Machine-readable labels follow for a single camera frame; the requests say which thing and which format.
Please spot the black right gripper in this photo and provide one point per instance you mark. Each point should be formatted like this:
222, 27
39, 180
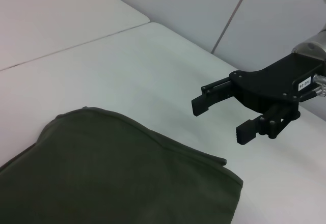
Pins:
275, 86

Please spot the dark green FREE t-shirt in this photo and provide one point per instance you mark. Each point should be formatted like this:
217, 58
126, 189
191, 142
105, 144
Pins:
102, 173

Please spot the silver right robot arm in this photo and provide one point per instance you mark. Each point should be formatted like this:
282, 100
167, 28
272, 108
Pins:
314, 30

